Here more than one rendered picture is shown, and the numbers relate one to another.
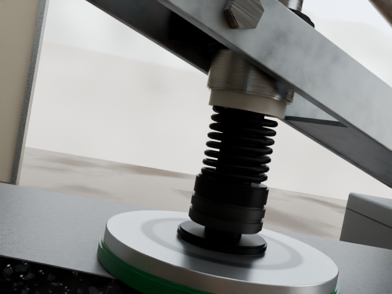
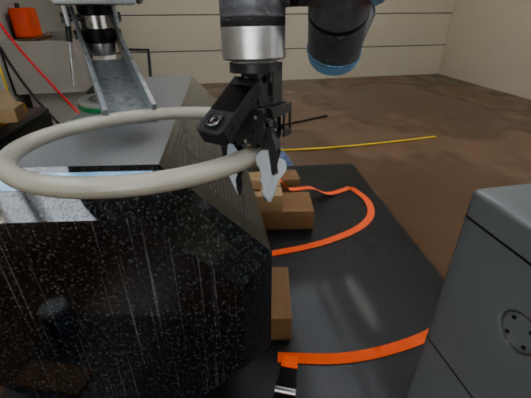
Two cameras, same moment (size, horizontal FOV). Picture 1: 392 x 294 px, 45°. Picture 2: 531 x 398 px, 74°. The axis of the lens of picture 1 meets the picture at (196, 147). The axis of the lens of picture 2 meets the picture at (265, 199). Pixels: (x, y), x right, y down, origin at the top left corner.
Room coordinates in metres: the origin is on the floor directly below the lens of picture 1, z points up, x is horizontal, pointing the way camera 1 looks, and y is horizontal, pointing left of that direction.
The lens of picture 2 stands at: (0.90, -1.27, 1.18)
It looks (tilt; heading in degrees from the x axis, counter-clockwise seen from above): 29 degrees down; 88
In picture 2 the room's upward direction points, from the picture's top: straight up
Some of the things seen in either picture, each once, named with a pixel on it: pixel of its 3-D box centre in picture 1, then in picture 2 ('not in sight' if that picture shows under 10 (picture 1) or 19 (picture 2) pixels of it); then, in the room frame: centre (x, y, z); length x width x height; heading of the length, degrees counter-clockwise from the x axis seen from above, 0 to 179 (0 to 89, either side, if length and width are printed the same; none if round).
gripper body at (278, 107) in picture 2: not in sight; (257, 103); (0.91, -0.72, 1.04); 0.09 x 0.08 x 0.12; 55
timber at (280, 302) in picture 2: not in sight; (275, 301); (0.98, -0.18, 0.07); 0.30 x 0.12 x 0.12; 88
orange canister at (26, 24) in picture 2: not in sight; (28, 21); (-1.32, 2.75, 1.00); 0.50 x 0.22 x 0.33; 100
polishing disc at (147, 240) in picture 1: (220, 246); (113, 99); (0.43, -0.04, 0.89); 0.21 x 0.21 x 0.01
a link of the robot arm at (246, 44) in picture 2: not in sight; (251, 45); (0.90, -0.72, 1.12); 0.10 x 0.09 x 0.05; 146
